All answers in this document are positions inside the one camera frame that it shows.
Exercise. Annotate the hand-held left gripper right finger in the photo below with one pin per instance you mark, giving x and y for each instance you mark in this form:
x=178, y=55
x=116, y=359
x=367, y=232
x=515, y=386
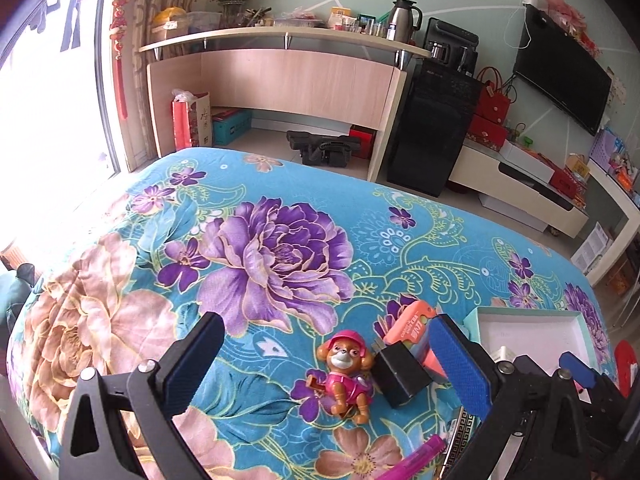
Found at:
x=457, y=365

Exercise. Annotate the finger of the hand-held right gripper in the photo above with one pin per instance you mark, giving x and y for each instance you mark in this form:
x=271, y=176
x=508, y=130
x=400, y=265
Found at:
x=577, y=369

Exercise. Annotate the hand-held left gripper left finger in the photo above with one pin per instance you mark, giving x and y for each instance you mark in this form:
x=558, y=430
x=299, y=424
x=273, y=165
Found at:
x=192, y=360

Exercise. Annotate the orange toy knife with print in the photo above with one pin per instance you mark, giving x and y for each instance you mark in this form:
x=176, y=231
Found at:
x=415, y=330

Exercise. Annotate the black charger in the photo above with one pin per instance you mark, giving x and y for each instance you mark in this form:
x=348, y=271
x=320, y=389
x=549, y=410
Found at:
x=400, y=375

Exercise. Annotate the teal cardboard box tray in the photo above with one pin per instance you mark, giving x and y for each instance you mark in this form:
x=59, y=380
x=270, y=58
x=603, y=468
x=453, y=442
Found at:
x=530, y=335

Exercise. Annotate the gold patterned lighter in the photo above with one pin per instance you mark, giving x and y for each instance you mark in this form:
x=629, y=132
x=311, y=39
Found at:
x=460, y=440

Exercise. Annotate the pink lighter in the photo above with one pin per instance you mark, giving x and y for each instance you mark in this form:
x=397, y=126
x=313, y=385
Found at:
x=415, y=457

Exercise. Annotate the pink dog toy figure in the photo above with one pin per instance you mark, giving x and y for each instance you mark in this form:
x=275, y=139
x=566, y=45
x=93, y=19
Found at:
x=345, y=385

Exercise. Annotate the red stool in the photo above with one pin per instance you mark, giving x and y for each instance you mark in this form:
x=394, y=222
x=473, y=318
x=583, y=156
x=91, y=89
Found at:
x=627, y=365

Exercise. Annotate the teal floral blanket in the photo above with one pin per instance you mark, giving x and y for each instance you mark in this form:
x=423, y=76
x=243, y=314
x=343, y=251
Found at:
x=250, y=260

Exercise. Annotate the white paper calendar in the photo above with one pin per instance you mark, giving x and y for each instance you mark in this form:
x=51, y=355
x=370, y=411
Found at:
x=590, y=247

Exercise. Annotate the white desk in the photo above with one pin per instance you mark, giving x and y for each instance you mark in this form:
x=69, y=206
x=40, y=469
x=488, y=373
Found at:
x=615, y=195

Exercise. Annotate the dark green cloth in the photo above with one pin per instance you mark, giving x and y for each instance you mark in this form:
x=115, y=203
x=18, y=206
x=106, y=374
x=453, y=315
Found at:
x=17, y=295

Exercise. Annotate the red flat box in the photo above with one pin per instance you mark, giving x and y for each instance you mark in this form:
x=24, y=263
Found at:
x=567, y=180

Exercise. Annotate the white television stand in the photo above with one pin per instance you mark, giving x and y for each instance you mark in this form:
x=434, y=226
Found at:
x=500, y=180

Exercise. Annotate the white flat box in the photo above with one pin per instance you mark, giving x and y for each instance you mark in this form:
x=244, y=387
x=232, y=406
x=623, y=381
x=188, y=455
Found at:
x=527, y=160

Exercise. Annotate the purple plastic basket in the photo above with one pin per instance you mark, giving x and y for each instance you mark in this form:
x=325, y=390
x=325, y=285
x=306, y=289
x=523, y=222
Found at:
x=605, y=150

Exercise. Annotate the red gift box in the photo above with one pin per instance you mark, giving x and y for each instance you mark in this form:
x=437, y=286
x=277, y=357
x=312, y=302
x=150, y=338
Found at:
x=487, y=132

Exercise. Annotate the blue box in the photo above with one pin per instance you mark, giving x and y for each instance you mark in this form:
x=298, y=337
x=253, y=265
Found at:
x=230, y=127

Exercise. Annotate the white paper bag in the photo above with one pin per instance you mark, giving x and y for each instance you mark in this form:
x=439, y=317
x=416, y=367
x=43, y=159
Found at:
x=202, y=120

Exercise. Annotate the small red bag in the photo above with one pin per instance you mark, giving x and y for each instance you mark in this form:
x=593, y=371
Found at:
x=181, y=120

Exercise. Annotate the black tea machine cabinet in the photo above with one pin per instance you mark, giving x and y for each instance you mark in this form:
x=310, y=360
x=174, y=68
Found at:
x=425, y=125

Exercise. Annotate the small red box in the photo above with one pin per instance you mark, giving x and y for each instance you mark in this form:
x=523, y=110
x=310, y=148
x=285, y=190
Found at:
x=364, y=140

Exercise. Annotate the black plastic device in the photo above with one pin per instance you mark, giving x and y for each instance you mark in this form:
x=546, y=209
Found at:
x=320, y=147

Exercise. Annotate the red gift bag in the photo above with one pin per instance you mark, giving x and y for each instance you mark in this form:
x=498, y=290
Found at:
x=492, y=105

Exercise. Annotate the black television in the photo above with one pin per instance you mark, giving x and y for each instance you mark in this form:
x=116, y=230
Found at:
x=560, y=75

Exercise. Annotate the wooden counter cabinet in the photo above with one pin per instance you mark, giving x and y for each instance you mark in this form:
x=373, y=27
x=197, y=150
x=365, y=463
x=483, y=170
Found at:
x=300, y=80

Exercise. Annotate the yellow round object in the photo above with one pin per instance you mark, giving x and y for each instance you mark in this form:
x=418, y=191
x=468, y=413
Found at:
x=170, y=16

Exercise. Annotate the steel thermos jug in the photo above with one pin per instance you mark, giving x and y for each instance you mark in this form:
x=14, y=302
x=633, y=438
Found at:
x=402, y=22

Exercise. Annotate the glass jars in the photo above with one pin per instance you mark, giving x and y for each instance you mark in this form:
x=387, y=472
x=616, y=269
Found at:
x=370, y=25

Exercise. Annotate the red hanging decoration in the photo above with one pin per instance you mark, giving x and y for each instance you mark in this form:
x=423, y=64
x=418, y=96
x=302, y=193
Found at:
x=120, y=10

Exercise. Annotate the pink wall decoration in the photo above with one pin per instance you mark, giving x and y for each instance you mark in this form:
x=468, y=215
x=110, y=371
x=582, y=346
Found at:
x=565, y=10

